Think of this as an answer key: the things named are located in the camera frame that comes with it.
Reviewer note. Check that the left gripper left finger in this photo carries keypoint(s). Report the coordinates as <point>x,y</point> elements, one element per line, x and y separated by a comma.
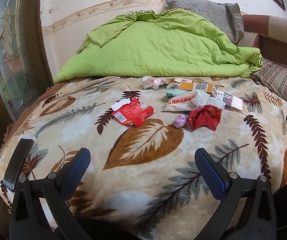
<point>39,210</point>

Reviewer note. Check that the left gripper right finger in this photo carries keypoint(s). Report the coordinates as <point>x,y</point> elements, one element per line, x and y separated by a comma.
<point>246,209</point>

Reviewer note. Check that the white plastic bag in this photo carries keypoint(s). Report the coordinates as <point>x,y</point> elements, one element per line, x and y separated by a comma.
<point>149,82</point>

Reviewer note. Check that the striped floral pillow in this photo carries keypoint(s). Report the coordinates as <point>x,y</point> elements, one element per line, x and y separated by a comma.
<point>273,75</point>

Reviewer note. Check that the white dark flat box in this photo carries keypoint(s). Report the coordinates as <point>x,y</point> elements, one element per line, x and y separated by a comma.
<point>230,100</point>

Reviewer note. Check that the brown beige headboard cushion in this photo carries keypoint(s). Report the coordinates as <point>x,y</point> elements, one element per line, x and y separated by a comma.
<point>271,34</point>

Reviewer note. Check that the red crumpled wrapper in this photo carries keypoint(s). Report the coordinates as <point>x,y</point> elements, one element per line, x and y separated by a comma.
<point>205,116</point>

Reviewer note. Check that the orange medicine box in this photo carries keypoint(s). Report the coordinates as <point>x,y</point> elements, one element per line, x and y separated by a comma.
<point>205,87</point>

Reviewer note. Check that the leaf pattern fleece blanket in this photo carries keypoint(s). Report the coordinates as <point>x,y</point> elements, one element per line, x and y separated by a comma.
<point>145,178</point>

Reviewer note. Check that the white red printed bag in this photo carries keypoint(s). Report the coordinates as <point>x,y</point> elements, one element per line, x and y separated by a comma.
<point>189,101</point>

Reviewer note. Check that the purple crumpled paper ball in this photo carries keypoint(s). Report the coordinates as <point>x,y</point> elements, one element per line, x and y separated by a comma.
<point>180,121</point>

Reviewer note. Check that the small beige barcode carton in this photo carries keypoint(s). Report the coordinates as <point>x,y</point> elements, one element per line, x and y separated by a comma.
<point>183,80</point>

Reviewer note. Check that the grey quilted pillow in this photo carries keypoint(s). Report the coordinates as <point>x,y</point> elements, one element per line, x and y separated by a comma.
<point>226,16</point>

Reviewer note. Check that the green white small box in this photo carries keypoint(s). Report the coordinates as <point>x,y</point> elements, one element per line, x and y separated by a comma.
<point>172,92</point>

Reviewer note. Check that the red torn cigarette box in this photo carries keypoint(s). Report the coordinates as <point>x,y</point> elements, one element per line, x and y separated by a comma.
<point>130,112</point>

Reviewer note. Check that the green quilt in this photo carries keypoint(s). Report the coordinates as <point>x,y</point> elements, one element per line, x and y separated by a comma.
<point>176,42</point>

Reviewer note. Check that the stained glass wooden door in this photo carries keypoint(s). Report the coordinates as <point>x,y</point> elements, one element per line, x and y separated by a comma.
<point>24,72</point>

